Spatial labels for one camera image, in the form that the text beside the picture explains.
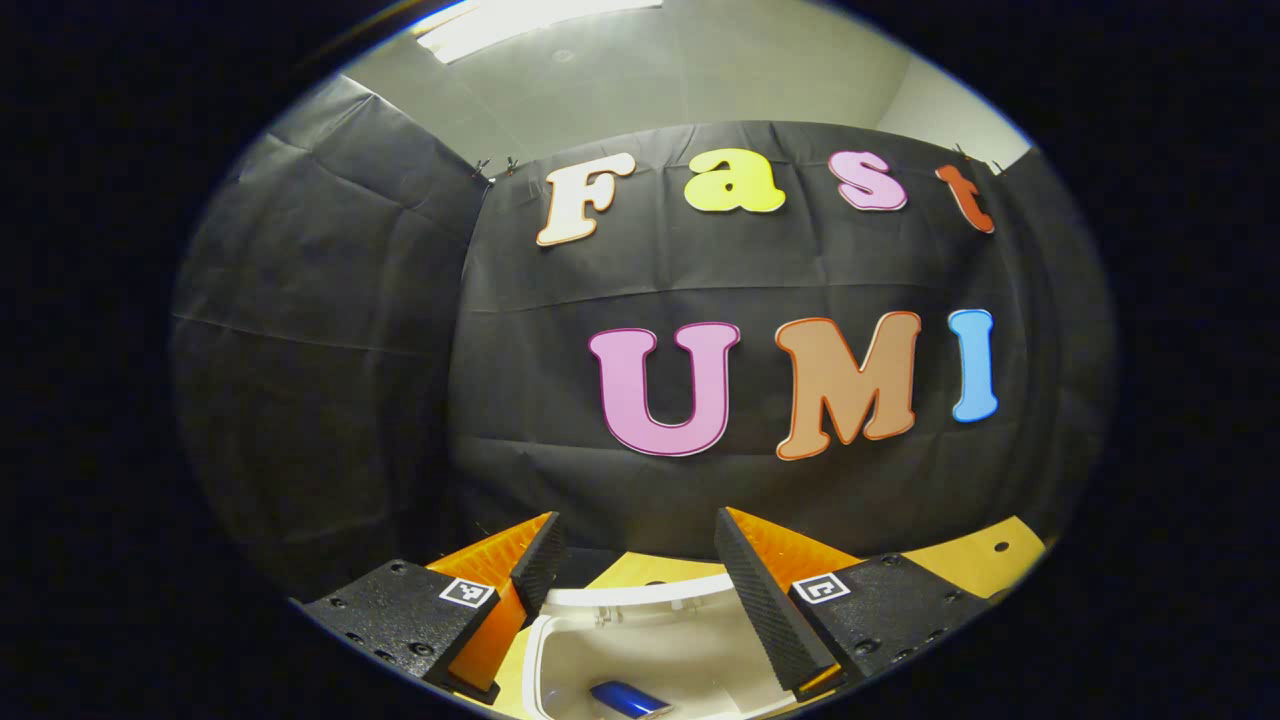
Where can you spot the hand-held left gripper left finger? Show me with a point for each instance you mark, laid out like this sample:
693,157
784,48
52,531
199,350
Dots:
540,565

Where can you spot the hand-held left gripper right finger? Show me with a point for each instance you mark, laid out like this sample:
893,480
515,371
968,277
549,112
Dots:
760,610

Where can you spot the white desktop garbage bin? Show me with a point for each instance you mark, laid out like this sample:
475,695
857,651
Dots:
680,650

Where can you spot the blue pop can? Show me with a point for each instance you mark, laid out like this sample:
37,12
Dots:
625,697

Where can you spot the wooden desktop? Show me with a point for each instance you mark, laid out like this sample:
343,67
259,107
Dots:
960,565

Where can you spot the black backdrop cloth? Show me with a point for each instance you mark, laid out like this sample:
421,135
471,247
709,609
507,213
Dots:
350,350

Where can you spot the ceiling light panel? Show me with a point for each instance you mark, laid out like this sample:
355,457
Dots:
530,20

